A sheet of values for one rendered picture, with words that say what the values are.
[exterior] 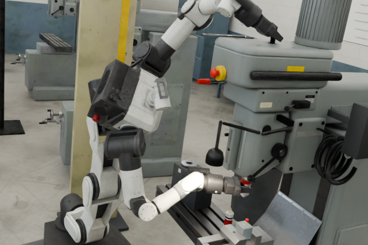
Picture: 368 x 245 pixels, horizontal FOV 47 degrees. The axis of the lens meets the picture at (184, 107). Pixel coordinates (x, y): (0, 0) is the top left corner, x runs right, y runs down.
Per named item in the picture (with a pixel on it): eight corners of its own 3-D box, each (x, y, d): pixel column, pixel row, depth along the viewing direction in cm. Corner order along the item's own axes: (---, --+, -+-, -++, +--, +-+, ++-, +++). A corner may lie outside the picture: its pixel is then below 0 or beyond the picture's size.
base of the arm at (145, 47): (125, 63, 191) (141, 66, 183) (138, 39, 193) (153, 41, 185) (148, 78, 201) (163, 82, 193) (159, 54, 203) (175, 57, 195)
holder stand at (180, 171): (193, 211, 224) (198, 177, 219) (169, 192, 241) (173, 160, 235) (210, 206, 231) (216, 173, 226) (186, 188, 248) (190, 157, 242)
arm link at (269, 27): (254, 38, 177) (234, 20, 173) (269, 18, 175) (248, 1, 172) (266, 42, 165) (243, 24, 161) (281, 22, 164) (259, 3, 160)
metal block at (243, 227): (241, 240, 190) (243, 229, 188) (234, 233, 195) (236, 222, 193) (250, 238, 192) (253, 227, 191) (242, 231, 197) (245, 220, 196)
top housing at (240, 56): (240, 89, 155) (247, 46, 151) (204, 72, 177) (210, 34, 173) (331, 89, 178) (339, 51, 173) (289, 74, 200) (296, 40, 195)
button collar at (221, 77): (220, 82, 163) (223, 67, 161) (212, 79, 168) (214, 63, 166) (225, 82, 164) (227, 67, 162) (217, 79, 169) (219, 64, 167)
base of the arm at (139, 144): (109, 167, 177) (101, 150, 169) (114, 142, 186) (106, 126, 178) (144, 164, 175) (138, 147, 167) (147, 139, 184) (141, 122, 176)
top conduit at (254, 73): (254, 81, 153) (256, 71, 152) (247, 78, 156) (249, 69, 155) (341, 81, 174) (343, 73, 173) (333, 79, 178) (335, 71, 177)
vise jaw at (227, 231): (234, 249, 184) (235, 241, 183) (219, 233, 195) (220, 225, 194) (245, 246, 187) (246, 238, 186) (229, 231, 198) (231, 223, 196)
